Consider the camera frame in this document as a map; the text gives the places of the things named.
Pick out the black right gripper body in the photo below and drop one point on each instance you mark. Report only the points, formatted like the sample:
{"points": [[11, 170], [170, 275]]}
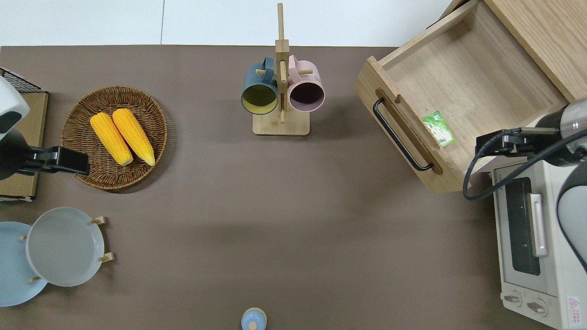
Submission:
{"points": [[513, 144]]}

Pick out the brown table mat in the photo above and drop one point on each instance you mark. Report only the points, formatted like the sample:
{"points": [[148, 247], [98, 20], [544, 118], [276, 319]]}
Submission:
{"points": [[293, 220]]}

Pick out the light wooden drawer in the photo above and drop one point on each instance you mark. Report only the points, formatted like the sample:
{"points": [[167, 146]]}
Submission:
{"points": [[463, 78]]}

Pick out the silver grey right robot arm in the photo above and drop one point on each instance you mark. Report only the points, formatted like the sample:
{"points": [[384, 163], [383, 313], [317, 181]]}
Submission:
{"points": [[571, 123]]}

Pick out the grid-patterned storage box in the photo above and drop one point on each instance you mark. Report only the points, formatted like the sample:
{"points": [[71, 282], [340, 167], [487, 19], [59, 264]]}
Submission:
{"points": [[20, 82]]}

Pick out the blue desk bell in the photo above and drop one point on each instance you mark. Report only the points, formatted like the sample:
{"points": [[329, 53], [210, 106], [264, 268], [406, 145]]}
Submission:
{"points": [[253, 318]]}

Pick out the wooden plate rack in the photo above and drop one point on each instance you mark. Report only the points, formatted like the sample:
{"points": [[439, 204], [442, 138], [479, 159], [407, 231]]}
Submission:
{"points": [[98, 220]]}

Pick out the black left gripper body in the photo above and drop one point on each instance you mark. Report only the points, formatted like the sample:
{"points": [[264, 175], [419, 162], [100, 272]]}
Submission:
{"points": [[39, 161]]}

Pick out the wooden mug tree stand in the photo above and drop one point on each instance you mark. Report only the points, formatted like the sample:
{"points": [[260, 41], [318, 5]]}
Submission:
{"points": [[280, 126]]}

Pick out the silver oven knob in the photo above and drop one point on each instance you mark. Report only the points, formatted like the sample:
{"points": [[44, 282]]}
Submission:
{"points": [[512, 298], [536, 308]]}

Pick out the yellow corn cob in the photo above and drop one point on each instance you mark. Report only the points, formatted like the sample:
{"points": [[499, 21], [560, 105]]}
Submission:
{"points": [[134, 135], [110, 137]]}

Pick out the wooden shelf board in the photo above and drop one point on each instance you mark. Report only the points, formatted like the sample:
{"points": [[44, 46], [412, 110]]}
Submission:
{"points": [[34, 123]]}

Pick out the pink mug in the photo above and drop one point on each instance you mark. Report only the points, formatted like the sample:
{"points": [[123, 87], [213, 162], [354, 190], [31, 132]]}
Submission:
{"points": [[308, 78]]}

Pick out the round brown wicker basket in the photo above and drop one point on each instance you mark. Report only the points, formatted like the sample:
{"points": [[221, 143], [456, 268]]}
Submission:
{"points": [[78, 137]]}

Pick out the light wooden cabinet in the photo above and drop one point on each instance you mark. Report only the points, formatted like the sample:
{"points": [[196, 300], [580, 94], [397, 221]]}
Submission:
{"points": [[545, 36]]}

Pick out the dark blue mug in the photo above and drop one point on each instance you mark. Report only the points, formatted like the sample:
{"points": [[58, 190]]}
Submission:
{"points": [[257, 80]]}

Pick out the light blue plate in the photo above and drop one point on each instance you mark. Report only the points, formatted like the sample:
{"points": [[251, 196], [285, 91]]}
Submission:
{"points": [[13, 270]]}

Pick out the cream toaster oven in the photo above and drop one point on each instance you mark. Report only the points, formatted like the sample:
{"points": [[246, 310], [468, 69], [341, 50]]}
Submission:
{"points": [[555, 284]]}

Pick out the green snack packet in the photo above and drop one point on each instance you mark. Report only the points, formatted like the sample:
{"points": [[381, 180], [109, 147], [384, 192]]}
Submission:
{"points": [[439, 129]]}

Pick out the grey plate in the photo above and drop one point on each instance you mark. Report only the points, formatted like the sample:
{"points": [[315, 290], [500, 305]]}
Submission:
{"points": [[64, 247]]}

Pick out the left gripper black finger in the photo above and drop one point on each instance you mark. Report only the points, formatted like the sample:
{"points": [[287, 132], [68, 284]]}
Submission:
{"points": [[73, 156], [74, 167]]}

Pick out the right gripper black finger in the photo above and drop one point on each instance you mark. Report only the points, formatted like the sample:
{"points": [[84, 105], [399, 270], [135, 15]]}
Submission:
{"points": [[490, 150], [490, 139]]}

